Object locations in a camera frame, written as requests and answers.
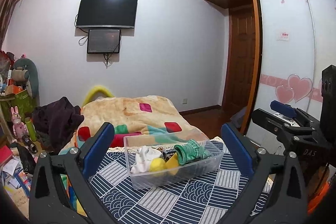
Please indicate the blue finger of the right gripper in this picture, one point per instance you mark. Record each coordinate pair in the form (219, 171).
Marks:
(283, 109)

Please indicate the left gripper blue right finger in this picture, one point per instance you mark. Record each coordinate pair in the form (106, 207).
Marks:
(240, 148)

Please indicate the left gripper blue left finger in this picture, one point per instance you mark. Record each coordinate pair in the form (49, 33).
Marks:
(95, 148)

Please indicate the green knitted glove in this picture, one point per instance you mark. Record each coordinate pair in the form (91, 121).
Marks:
(190, 152)

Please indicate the yellow felt ball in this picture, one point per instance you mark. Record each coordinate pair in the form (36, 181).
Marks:
(157, 166)

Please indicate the yellow rectangular sponge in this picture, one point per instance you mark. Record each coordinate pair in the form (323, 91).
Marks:
(172, 165)

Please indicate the dark purple garment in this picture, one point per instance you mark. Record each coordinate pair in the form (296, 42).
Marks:
(56, 123)

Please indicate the blue white patterned tablecloth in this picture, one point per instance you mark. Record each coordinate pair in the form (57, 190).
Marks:
(204, 199)

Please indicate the yellow green plush pillow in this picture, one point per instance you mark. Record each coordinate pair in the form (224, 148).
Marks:
(95, 93)

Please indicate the clear plastic storage box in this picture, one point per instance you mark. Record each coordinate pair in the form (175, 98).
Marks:
(168, 141)

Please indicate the colourful patchwork fleece blanket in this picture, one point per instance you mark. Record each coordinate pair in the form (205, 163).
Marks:
(145, 115)

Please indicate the pink rabbit figurine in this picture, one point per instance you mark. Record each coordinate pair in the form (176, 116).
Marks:
(19, 128)

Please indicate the green cardboard box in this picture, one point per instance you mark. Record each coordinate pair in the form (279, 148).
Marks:
(22, 100)

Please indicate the red flat box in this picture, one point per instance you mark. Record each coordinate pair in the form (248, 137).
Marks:
(5, 155)

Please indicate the brown wooden door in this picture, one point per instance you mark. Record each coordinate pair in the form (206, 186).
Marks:
(240, 62)

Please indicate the white wardrobe with hearts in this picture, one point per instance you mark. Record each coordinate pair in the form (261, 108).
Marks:
(298, 43)

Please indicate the grey plush toy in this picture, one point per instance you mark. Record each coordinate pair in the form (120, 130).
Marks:
(25, 72)

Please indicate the white wall socket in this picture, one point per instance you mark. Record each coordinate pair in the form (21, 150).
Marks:
(184, 101)

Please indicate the small wall monitor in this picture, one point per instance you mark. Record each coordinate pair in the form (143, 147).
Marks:
(104, 41)

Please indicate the large black wall television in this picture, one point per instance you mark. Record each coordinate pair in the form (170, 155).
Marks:
(106, 14)

